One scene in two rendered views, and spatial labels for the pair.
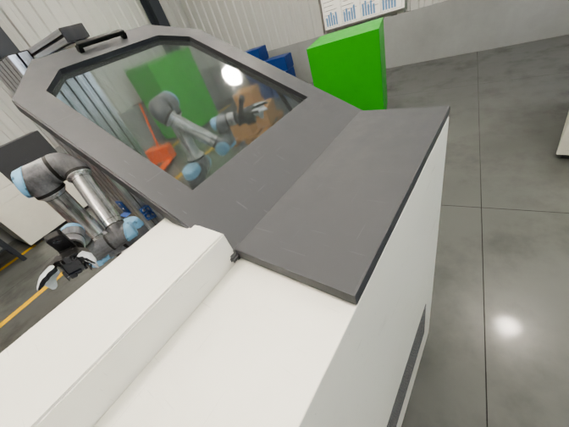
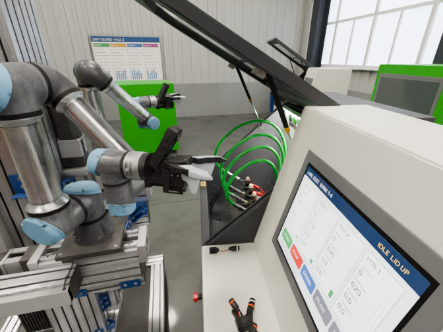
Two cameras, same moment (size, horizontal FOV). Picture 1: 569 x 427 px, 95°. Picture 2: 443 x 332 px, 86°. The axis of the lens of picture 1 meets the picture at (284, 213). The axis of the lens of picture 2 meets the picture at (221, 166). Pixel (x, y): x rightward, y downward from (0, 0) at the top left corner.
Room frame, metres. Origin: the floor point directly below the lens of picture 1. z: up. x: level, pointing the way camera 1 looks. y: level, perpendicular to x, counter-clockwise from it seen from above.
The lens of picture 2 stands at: (0.34, 1.08, 1.69)
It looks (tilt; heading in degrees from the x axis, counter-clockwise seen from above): 24 degrees down; 306
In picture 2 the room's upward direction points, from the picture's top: straight up
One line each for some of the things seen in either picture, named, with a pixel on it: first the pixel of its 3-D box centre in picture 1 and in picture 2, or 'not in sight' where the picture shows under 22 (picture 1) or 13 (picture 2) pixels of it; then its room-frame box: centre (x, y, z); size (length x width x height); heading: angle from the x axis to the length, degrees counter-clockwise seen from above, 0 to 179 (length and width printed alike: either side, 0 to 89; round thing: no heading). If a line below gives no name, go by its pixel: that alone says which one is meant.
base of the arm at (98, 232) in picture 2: not in sight; (91, 223); (1.22, 0.77, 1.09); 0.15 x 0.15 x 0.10
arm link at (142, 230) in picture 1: (132, 230); (84, 199); (1.22, 0.78, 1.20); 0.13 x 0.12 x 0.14; 114
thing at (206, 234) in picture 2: not in sight; (204, 216); (1.08, 0.24, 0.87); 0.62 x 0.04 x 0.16; 132
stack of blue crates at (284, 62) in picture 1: (269, 72); not in sight; (7.59, -0.97, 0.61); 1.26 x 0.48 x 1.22; 49
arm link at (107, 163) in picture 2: (73, 236); (113, 164); (0.92, 0.79, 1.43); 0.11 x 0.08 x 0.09; 24
